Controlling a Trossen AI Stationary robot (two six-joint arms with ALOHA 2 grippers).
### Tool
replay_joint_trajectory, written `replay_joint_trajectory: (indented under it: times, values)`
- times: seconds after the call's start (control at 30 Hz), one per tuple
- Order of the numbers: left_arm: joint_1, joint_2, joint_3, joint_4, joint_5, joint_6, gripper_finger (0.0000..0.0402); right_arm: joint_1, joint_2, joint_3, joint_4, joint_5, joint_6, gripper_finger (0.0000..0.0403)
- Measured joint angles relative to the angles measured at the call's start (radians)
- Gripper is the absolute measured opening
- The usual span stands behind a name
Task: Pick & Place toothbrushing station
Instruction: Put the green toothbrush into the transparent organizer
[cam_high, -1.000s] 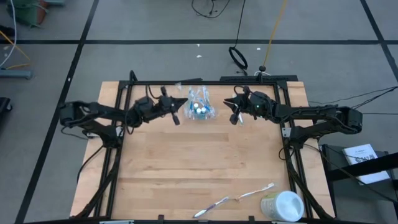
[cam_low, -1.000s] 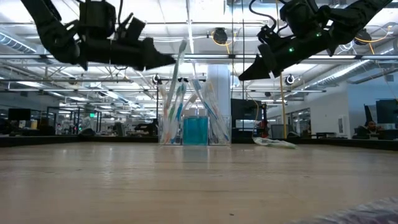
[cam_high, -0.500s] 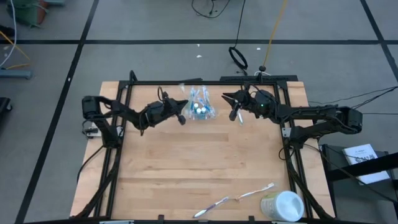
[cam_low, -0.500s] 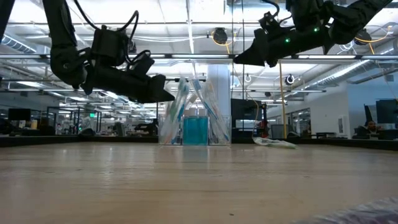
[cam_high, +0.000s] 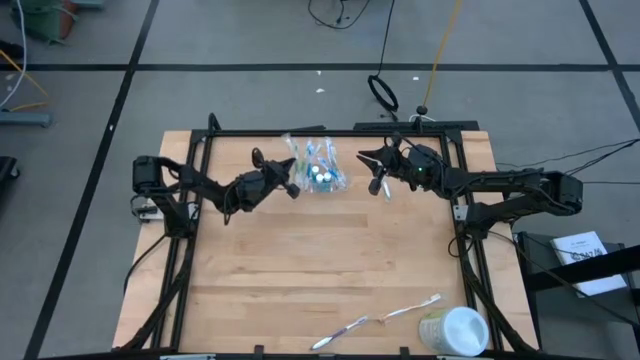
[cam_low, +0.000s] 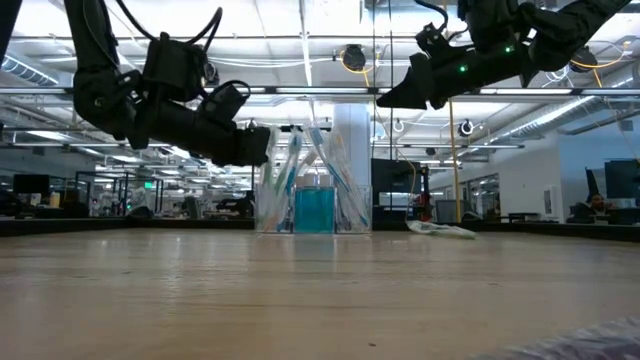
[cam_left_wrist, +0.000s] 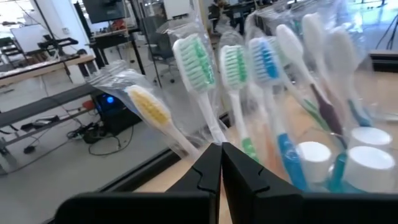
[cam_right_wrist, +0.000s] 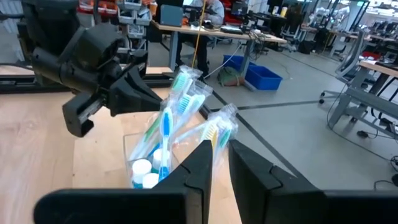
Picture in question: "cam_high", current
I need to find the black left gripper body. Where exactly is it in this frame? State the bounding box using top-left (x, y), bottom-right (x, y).
top-left (230, 147), bottom-right (302, 212)

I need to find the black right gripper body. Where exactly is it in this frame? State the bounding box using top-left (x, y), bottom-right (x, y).
top-left (367, 132), bottom-right (449, 197)

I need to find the green blue toothbrush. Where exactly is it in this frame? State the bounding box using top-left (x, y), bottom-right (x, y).
top-left (295, 147), bottom-right (307, 187)

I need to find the clear plastic holder box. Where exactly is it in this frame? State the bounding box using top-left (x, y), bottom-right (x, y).
top-left (287, 134), bottom-right (350, 195)

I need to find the orange white toothbrush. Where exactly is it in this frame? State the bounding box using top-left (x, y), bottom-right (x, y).
top-left (380, 292), bottom-right (443, 323)

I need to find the purple toothbrush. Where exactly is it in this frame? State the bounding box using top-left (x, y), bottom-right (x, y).
top-left (309, 314), bottom-right (370, 352)

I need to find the white lidded wipes canister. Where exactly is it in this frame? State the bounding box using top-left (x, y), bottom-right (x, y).
top-left (418, 305), bottom-right (491, 358)

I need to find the white printed booklet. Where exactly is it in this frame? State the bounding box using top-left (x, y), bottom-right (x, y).
top-left (549, 230), bottom-right (629, 298)

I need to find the black side cart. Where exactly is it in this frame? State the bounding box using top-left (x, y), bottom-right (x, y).
top-left (513, 230), bottom-right (640, 360)

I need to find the blue grey floor base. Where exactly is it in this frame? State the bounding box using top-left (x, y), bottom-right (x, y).
top-left (0, 110), bottom-right (54, 129)

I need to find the black floor object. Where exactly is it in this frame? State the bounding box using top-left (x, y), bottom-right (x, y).
top-left (0, 155), bottom-right (21, 204)

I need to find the green bin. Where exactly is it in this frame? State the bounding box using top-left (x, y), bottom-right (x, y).
top-left (12, 0), bottom-right (79, 45)

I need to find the black coiled cable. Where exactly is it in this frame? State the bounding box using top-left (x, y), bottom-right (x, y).
top-left (367, 0), bottom-right (401, 121)

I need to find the long yellow cable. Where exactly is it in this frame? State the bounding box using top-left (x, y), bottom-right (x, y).
top-left (422, 0), bottom-right (464, 109)

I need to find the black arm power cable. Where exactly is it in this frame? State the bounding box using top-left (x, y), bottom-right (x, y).
top-left (122, 232), bottom-right (170, 297)

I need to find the black looped floor cable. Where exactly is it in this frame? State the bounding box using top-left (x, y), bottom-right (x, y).
top-left (306, 0), bottom-right (372, 31)

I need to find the yellow floor cable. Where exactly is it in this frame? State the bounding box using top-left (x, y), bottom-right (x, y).
top-left (0, 48), bottom-right (50, 112)

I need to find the white floor cable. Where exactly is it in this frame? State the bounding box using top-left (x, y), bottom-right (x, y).
top-left (0, 0), bottom-right (27, 110)

